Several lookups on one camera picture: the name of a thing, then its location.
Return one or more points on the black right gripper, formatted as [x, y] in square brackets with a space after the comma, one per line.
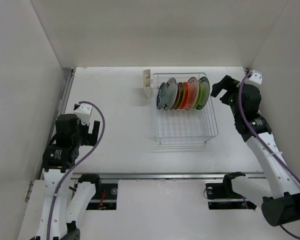
[227, 83]

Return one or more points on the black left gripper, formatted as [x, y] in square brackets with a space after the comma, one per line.
[90, 139]

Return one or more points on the white plate green rim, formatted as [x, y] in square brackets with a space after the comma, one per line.
[205, 92]

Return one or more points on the white plate orange sunburst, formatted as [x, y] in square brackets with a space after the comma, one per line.
[193, 92]

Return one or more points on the orange translucent plate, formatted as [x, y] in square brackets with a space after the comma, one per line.
[185, 95]

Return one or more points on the amber patterned plate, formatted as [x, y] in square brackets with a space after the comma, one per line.
[181, 95]

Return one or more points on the dark teal patterned plate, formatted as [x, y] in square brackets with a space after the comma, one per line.
[161, 96]

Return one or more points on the lime green plate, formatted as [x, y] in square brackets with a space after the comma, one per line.
[198, 97]

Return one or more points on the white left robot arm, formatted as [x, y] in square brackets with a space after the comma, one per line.
[71, 144]

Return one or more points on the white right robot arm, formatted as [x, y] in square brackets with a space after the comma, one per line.
[280, 202]

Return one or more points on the white cutlery holder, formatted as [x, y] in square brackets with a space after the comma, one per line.
[147, 83]

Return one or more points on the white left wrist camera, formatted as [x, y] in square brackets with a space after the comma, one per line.
[83, 111]

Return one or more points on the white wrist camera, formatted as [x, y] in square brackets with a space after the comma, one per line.
[83, 111]
[254, 78]

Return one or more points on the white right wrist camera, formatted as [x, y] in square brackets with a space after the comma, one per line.
[254, 78]

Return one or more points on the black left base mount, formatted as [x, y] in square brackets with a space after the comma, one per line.
[105, 199]

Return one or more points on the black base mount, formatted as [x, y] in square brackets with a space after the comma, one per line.
[219, 199]
[105, 199]

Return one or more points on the aluminium front rail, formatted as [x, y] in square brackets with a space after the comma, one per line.
[162, 176]

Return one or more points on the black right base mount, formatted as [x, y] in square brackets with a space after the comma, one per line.
[219, 199]

